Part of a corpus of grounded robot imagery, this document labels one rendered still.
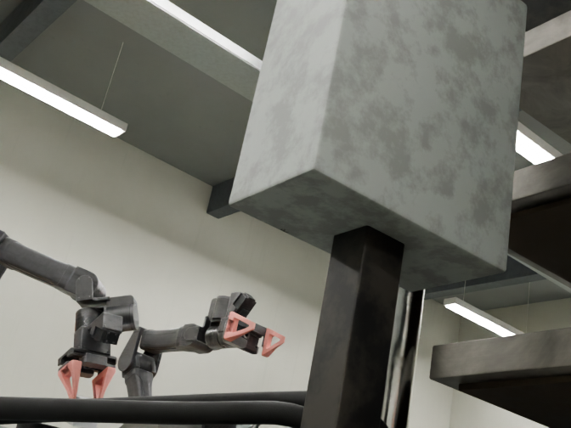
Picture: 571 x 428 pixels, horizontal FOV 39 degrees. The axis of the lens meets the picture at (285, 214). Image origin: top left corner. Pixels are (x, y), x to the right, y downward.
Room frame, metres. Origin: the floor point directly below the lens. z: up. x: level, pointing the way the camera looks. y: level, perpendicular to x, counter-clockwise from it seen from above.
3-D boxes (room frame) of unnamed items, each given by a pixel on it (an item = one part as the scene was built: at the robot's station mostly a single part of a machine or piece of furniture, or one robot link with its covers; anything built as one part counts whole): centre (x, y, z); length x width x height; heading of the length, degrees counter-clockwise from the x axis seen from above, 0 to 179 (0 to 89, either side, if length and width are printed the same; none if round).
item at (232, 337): (1.82, 0.04, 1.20); 0.09 x 0.07 x 0.07; 40
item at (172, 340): (2.10, 0.23, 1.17); 0.30 x 0.09 x 0.12; 40
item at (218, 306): (1.98, 0.12, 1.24); 0.12 x 0.09 x 0.12; 40
